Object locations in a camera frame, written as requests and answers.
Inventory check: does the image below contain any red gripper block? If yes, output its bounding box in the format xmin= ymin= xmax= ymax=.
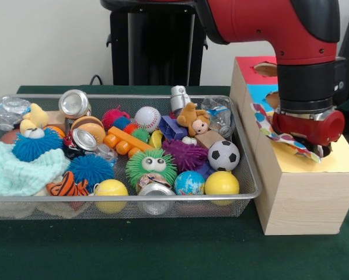
xmin=271 ymin=109 xmax=345 ymax=147

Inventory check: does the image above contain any heart print cloth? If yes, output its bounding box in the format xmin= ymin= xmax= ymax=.
xmin=250 ymin=102 xmax=324 ymax=163

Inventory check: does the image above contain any brown plush teddy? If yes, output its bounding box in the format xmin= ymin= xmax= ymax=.
xmin=176 ymin=102 xmax=212 ymax=136

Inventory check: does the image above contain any mint green cloth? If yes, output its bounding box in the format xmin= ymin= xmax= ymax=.
xmin=0 ymin=140 xmax=70 ymax=198

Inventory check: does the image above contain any wooden box with three holes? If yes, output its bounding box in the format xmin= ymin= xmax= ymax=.
xmin=230 ymin=56 xmax=349 ymax=236

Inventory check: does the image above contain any clear mesh bin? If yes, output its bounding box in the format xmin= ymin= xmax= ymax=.
xmin=0 ymin=94 xmax=263 ymax=221

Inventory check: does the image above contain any black and white soccer ball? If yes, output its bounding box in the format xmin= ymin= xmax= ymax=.
xmin=208 ymin=140 xmax=240 ymax=172

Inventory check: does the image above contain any yellow ball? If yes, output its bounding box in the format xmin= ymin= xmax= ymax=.
xmin=204 ymin=170 xmax=240 ymax=206
xmin=94 ymin=178 xmax=128 ymax=213

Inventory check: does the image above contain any small globe ball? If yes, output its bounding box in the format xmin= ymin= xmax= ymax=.
xmin=174 ymin=170 xmax=207 ymax=196

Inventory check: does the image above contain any silver toy robot figure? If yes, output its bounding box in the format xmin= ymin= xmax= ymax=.
xmin=170 ymin=85 xmax=191 ymax=114

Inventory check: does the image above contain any green spiky ball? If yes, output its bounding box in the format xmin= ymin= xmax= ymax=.
xmin=125 ymin=148 xmax=178 ymax=188

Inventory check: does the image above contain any orange bumpy toy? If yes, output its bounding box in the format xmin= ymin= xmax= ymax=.
xmin=103 ymin=126 xmax=155 ymax=157

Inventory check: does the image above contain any dark green table cloth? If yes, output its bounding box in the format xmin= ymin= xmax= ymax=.
xmin=0 ymin=85 xmax=349 ymax=280

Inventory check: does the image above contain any blue spiky ball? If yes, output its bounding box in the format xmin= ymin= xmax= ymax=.
xmin=68 ymin=154 xmax=114 ymax=190
xmin=12 ymin=127 xmax=63 ymax=163

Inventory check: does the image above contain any orange tiger plush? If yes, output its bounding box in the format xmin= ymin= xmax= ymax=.
xmin=46 ymin=171 xmax=96 ymax=197

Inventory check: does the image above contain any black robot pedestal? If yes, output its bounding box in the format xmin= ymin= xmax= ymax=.
xmin=100 ymin=0 xmax=209 ymax=87

